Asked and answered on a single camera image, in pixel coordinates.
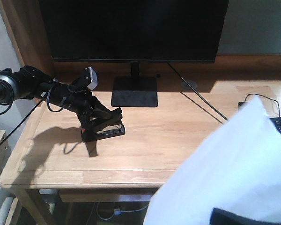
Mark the black computer mouse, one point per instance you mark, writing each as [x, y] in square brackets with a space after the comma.
[241, 105]

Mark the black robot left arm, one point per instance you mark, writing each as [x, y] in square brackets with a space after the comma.
[30, 82]

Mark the white paper sheets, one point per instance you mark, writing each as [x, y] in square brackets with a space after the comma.
[237, 169]

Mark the wooden desk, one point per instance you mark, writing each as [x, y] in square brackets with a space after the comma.
[50, 154]

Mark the wrist camera box white face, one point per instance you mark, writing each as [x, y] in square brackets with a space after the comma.
[88, 78]

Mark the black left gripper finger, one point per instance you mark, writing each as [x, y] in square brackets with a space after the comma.
[99, 110]

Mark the black computer monitor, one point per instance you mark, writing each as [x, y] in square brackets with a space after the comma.
[134, 31]

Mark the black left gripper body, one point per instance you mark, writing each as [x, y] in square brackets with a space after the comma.
[81, 102]

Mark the black stapler with orange button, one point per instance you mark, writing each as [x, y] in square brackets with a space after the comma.
[99, 128]

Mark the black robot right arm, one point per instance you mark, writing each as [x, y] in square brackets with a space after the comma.
[223, 217]

